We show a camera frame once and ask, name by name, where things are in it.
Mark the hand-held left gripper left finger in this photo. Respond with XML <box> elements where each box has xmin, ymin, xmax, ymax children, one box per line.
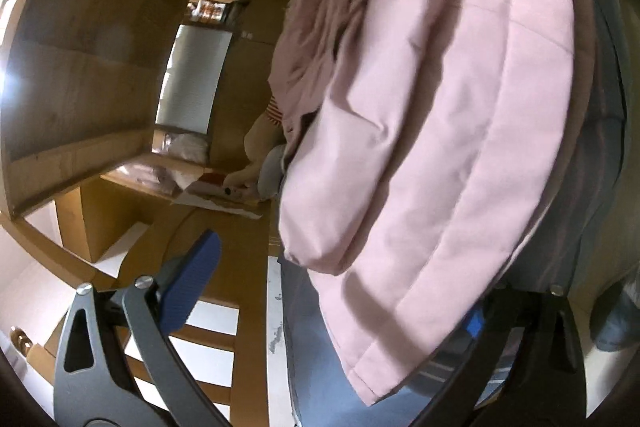
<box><xmin>53</xmin><ymin>229</ymin><xmax>232</xmax><ymax>427</ymax></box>

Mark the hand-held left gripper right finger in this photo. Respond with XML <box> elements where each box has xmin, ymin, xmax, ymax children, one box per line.
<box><xmin>414</xmin><ymin>285</ymin><xmax>587</xmax><ymax>427</ymax></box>

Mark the pink jacket with black stripes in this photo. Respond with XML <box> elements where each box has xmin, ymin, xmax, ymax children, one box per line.
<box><xmin>267</xmin><ymin>0</ymin><xmax>597</xmax><ymax>408</ymax></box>

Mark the small beige plush toy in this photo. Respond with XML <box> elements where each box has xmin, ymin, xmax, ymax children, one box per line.
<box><xmin>222</xmin><ymin>183</ymin><xmax>262</xmax><ymax>204</ymax></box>

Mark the clear plastic bag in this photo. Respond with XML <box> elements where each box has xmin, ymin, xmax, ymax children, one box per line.
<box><xmin>151</xmin><ymin>131</ymin><xmax>211</xmax><ymax>164</ymax></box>

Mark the blue denim cloth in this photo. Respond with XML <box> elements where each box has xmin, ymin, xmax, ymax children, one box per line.
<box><xmin>590</xmin><ymin>287</ymin><xmax>640</xmax><ymax>354</ymax></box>

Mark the plush doll with striped shirt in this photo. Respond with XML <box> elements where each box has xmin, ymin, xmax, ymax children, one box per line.
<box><xmin>244</xmin><ymin>91</ymin><xmax>287</xmax><ymax>188</ymax></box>

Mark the wooden cabinet unit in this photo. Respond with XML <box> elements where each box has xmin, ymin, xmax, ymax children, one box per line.
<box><xmin>4</xmin><ymin>0</ymin><xmax>351</xmax><ymax>228</ymax></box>

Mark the row of small shelf packets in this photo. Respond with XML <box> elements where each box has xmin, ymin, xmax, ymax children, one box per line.
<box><xmin>186</xmin><ymin>0</ymin><xmax>242</xmax><ymax>26</ymax></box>

